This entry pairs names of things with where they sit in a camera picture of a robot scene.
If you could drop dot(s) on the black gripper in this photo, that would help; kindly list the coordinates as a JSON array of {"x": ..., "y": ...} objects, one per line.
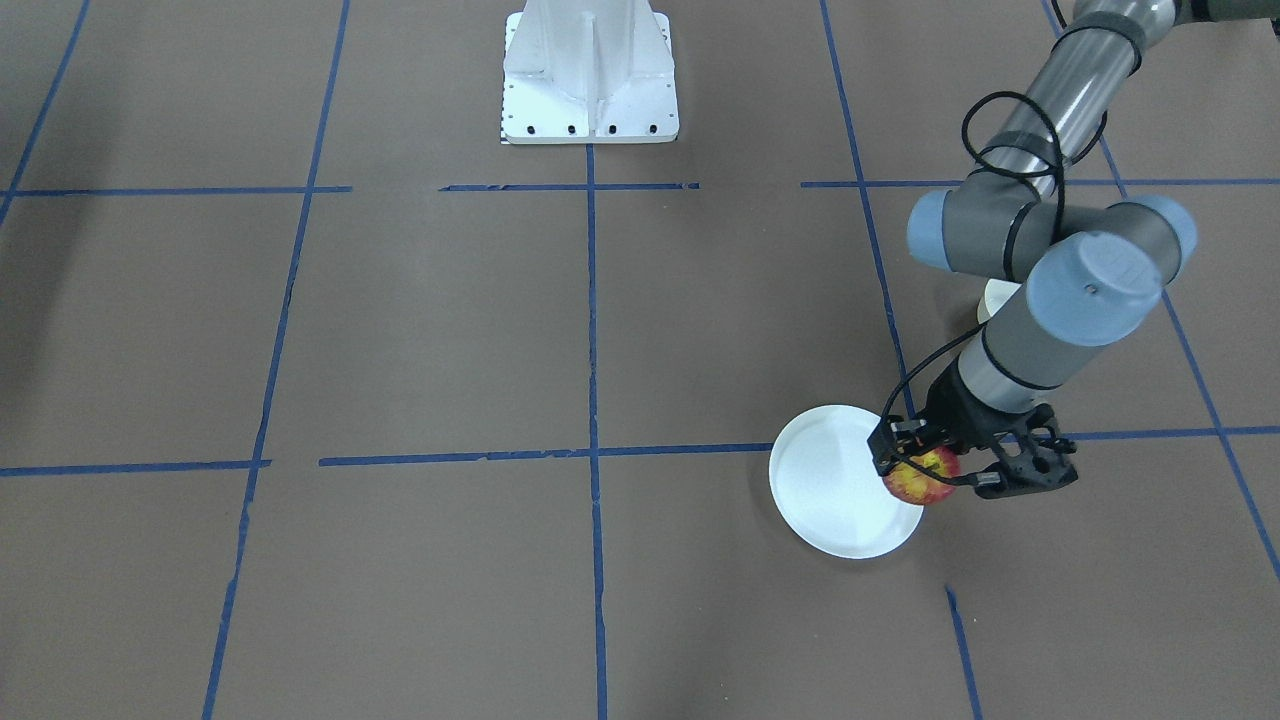
[{"x": 958, "y": 418}]

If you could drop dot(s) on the red yellow apple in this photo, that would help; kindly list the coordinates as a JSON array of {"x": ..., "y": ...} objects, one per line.
[{"x": 913, "y": 486}]

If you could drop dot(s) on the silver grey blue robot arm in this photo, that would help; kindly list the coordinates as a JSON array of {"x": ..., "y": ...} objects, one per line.
[{"x": 1084, "y": 278}]

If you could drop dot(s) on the white round plate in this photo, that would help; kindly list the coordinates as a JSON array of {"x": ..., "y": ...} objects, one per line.
[{"x": 824, "y": 485}]

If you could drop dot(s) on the white bowl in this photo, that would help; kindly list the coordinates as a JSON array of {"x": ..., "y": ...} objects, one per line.
[{"x": 994, "y": 295}]

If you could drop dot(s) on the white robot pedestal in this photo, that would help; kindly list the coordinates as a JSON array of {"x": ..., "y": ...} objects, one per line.
[{"x": 588, "y": 72}]

